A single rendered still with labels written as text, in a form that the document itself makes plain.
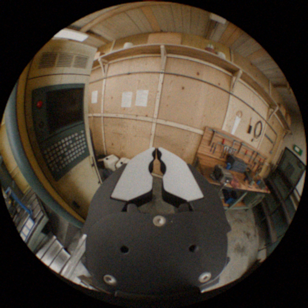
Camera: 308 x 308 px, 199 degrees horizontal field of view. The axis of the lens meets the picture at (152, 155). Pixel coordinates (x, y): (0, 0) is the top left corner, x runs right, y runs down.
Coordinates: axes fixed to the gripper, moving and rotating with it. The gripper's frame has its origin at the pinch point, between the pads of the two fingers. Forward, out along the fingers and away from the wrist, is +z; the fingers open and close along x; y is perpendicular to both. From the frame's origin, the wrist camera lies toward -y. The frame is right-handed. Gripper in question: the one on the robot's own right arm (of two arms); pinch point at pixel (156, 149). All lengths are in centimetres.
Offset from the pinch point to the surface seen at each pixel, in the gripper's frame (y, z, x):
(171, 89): -35, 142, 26
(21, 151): -4.8, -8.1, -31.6
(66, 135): 5, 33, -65
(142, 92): -29, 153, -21
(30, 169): 0.9, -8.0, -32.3
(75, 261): 59, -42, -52
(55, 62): -55, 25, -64
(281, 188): 85, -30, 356
